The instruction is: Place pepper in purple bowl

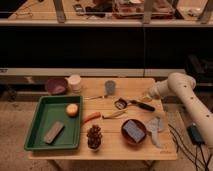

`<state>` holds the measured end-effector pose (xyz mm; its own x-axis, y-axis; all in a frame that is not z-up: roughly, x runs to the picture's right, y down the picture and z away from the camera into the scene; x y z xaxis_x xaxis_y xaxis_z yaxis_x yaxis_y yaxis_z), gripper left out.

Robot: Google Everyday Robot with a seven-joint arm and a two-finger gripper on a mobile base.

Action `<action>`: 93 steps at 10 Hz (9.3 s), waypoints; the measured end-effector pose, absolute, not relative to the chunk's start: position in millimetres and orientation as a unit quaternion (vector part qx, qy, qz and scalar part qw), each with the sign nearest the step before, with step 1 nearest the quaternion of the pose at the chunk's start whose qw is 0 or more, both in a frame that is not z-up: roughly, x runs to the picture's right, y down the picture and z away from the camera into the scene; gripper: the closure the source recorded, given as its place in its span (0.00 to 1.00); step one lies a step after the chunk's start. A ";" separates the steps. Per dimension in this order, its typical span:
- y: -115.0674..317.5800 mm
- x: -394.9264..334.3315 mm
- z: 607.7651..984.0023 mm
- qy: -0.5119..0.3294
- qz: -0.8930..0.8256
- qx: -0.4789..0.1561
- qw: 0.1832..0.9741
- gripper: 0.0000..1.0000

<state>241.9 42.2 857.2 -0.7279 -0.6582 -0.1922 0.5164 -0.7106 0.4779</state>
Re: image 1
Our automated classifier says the grey sponge block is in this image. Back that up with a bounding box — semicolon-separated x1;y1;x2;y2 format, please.
43;122;64;144

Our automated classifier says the black power adapter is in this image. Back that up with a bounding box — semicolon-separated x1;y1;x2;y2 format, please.
187;125;204;145

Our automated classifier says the orange pepper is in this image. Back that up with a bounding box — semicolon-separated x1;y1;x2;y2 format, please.
81;112;101;124

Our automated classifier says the blue sponge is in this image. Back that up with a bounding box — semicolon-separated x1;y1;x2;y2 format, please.
122;120;146;144

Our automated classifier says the small yellow handled tool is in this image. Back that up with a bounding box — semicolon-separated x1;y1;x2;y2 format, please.
84;95;108;100

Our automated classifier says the blue grey cup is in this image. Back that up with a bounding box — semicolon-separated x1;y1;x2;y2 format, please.
105;80;116;95

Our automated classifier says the pine cone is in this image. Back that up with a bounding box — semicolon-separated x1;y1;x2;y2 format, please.
87;125;102;150

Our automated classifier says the purple bowl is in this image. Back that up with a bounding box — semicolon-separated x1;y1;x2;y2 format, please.
45;78;68;95

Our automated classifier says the peach apple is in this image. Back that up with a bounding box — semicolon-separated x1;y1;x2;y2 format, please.
66;104;79;117

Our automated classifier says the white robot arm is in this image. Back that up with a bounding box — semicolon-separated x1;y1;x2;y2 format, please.
142;72;213;150

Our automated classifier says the grey crumpled cloth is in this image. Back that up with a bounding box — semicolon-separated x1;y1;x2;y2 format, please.
146;117;164;148

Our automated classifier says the green plastic tray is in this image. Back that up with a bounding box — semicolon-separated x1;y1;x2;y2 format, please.
24;96;82;151

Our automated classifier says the wooden table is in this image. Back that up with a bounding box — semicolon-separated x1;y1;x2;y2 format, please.
28;78;177;160

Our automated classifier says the brown wooden bowl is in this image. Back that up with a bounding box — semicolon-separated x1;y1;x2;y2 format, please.
120;118;148;146

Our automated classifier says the white cup stack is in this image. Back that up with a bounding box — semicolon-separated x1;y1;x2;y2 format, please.
67;74;82;92

